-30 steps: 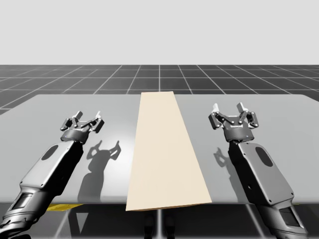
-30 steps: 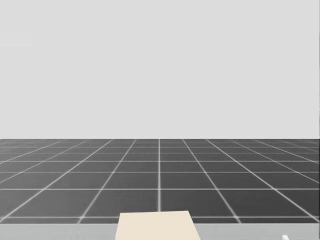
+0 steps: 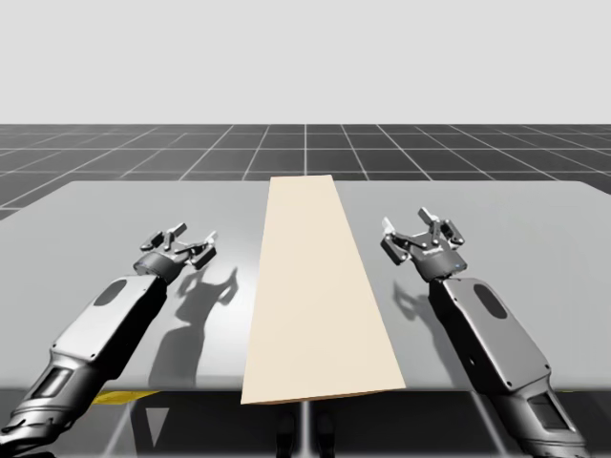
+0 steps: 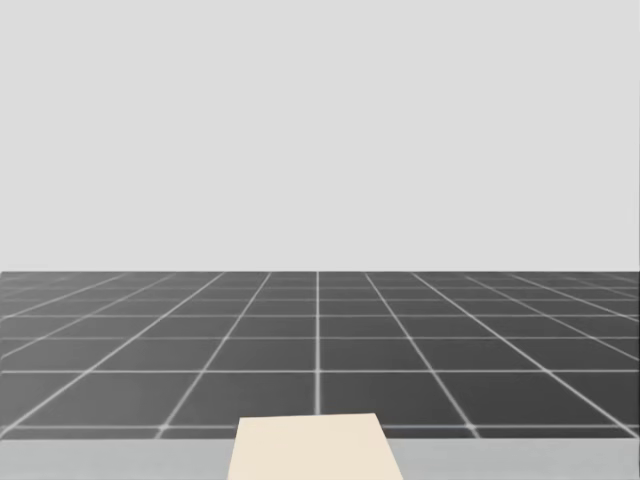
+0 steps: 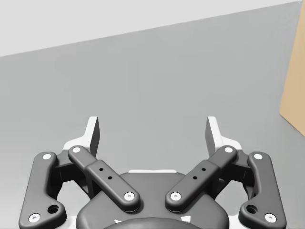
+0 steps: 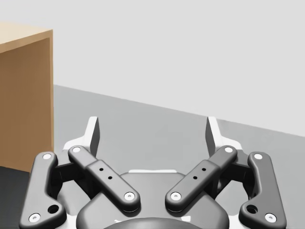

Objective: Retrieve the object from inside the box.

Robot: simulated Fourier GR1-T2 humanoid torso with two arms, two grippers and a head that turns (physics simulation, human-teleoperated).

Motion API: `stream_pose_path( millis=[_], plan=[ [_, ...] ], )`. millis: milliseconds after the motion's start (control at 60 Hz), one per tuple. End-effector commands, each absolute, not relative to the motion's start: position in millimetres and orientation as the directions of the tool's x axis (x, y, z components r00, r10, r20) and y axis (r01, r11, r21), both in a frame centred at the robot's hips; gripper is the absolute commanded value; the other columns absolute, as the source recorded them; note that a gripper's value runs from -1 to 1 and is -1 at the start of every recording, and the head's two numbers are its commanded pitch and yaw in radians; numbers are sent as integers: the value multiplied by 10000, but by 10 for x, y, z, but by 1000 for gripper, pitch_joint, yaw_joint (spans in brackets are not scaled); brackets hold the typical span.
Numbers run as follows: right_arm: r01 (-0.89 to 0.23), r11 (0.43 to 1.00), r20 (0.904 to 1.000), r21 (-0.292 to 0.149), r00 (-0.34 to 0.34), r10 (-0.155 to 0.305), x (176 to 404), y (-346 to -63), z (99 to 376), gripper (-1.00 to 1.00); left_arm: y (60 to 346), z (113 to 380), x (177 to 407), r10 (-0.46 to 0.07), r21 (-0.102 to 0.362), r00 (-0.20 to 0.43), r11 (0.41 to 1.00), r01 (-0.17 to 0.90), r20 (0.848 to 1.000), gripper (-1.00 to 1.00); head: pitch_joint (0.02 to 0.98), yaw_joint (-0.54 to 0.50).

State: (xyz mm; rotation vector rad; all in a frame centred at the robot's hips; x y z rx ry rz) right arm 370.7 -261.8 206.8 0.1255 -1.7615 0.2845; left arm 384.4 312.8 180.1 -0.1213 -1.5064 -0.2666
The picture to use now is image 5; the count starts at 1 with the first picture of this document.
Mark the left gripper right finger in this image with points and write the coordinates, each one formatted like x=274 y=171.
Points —
x=200 y=177

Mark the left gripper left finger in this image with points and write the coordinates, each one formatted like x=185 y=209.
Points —
x=104 y=177

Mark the tall board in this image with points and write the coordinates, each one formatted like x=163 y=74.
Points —
x=294 y=71

